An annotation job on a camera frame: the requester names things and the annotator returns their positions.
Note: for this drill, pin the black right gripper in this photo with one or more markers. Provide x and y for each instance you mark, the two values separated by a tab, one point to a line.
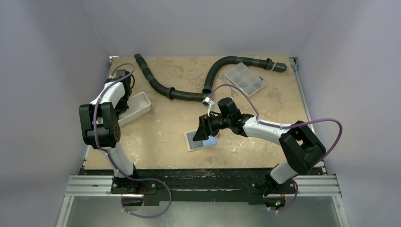
209	124

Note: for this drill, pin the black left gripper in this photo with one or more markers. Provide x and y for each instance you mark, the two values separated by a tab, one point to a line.
120	109

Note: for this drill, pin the beige card holder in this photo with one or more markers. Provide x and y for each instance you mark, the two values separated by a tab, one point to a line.
197	145

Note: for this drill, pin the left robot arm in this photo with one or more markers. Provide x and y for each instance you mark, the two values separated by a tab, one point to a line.
99	123

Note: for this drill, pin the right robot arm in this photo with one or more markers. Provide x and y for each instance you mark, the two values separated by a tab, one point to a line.
301	147

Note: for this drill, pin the white plastic tray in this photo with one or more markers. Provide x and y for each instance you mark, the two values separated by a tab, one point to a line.
138	105

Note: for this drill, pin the silver open-end wrench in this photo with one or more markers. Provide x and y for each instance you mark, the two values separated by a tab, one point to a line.
232	91

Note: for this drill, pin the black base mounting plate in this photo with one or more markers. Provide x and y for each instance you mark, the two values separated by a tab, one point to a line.
193	185

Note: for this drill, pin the clear plastic compartment box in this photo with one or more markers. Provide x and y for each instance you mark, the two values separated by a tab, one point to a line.
245	79

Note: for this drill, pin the aluminium frame rail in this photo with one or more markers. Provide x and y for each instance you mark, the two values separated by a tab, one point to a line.
311	186

